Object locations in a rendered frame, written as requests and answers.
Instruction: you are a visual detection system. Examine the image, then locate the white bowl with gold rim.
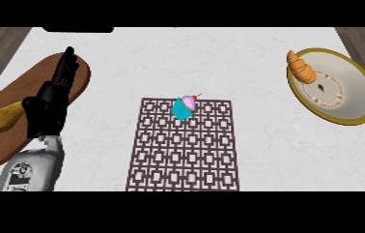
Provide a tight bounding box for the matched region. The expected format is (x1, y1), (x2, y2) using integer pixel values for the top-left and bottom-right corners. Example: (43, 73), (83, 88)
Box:
(286, 47), (365, 127)

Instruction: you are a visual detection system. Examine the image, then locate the golden croissant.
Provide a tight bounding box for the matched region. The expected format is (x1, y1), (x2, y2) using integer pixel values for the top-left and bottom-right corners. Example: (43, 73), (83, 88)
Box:
(286, 49), (318, 85)

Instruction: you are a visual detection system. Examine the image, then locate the yellow banana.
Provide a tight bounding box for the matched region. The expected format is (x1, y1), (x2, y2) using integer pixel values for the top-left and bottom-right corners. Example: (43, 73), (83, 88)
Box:
(0, 101), (25, 133)

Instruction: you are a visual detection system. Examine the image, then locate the brown patterned placemat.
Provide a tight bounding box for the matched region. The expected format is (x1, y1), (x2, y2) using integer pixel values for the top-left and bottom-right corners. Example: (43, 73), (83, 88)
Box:
(124, 97), (242, 192)

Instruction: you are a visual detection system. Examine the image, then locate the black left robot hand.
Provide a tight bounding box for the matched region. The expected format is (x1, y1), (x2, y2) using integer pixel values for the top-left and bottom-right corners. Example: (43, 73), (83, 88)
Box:
(21, 45), (80, 139)

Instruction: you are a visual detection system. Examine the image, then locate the cupcake with teal wrapper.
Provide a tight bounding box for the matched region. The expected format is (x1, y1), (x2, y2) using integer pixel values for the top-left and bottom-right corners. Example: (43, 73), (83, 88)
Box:
(170, 92), (205, 122)

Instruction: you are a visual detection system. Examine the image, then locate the brown wooden cutting board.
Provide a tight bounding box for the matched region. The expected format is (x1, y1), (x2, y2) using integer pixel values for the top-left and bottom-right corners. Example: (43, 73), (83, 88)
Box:
(0, 51), (93, 166)

